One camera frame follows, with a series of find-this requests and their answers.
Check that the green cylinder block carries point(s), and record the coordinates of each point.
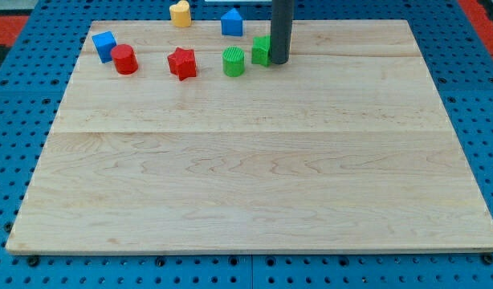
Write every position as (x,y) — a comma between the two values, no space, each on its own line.
(233,61)

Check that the green star block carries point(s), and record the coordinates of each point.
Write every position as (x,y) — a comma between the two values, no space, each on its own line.
(260,51)

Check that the blue triangle block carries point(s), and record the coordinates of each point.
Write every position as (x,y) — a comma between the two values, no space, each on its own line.
(232,23)

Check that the blue cube block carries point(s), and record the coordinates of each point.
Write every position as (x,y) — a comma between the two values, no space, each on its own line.
(104,42)

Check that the red cylinder block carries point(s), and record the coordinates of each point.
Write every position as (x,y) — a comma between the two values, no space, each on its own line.
(124,59)

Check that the yellow heart block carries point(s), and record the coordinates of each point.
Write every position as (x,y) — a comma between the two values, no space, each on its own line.
(180,14)

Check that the light wooden board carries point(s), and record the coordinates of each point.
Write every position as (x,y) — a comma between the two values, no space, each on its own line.
(345,149)

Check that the red star block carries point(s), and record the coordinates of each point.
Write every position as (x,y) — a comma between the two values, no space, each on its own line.
(182,63)

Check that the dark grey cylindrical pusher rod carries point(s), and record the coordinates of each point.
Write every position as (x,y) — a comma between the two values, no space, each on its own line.
(282,12)

